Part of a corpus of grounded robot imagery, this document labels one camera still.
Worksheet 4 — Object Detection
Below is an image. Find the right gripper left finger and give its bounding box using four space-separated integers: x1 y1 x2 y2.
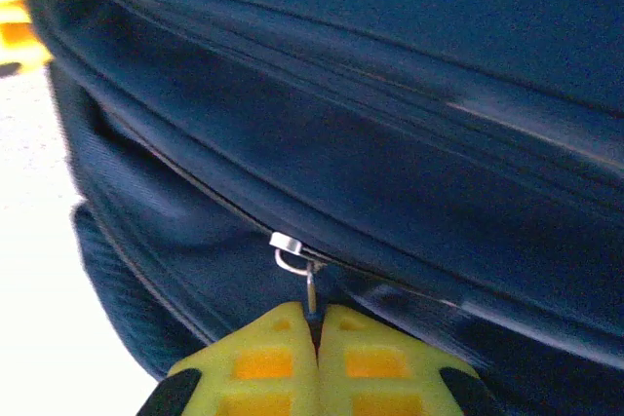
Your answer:
137 301 319 416

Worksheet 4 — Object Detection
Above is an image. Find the navy blue backpack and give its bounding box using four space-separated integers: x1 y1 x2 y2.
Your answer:
26 0 624 416

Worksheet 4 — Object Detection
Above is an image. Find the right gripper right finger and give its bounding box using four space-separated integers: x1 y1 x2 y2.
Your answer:
317 303 509 416

